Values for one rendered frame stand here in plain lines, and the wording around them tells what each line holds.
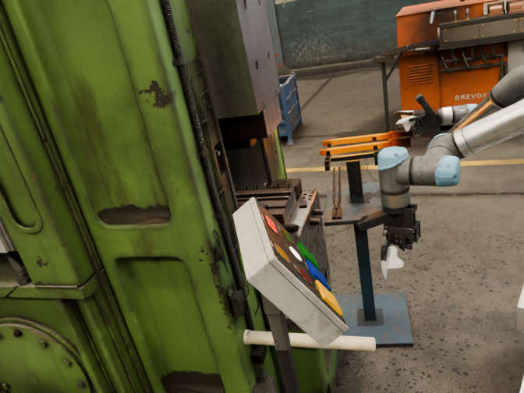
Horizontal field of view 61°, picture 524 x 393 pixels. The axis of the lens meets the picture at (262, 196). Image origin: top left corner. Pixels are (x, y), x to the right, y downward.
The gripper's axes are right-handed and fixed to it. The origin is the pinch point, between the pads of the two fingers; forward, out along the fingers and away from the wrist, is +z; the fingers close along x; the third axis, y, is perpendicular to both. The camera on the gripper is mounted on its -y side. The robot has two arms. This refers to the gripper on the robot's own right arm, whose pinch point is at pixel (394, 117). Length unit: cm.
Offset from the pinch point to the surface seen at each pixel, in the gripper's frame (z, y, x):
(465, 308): -29, 108, -4
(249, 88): 45, -37, -73
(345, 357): 32, 108, -40
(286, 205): 43, 10, -62
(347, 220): 24, 35, -32
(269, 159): 54, 3, -30
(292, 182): 44, 10, -40
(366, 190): 15.4, 34.6, -2.9
